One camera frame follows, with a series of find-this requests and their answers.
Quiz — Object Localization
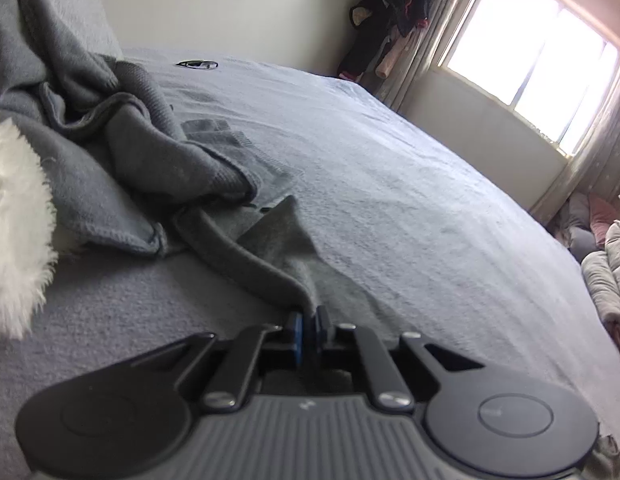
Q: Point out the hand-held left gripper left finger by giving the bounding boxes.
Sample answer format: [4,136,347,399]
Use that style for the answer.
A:
[125,311,305,411]

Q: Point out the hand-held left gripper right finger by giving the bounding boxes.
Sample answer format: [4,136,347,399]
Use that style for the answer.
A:
[310,305,490,411]

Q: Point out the dark grey-green shirt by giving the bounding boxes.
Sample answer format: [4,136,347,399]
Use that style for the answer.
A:
[172,194,620,480]

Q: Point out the grey folded blanket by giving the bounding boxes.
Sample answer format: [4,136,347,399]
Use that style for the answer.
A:
[554,192,605,251]

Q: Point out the pink hanging garment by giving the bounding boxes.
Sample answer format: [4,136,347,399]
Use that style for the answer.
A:
[375,25,418,78]

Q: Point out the folded grey pink duvet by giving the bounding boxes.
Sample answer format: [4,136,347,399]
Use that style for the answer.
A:
[581,220,620,351]

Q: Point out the light grey knit sweater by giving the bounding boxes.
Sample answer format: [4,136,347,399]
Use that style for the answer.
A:
[0,0,305,261]

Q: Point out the white fluffy garment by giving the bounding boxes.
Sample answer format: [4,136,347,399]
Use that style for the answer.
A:
[0,110,58,346]

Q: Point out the grey star-print curtain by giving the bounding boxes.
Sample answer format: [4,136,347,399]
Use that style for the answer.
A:
[385,0,495,111]
[532,60,620,226]

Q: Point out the dark hanging jacket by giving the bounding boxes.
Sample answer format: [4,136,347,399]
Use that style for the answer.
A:
[338,0,435,81]

